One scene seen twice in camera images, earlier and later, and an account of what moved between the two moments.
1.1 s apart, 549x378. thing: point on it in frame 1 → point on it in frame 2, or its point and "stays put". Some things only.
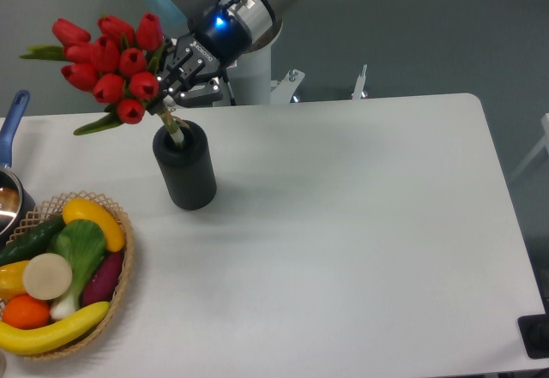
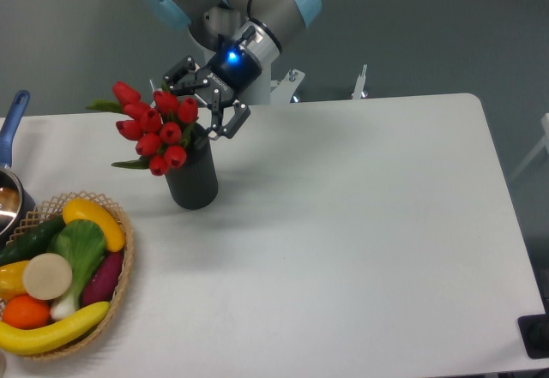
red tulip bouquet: x=117 y=62 → x=160 y=126
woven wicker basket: x=51 y=210 stays put
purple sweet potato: x=100 y=284 stays put
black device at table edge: x=534 y=331 stays put
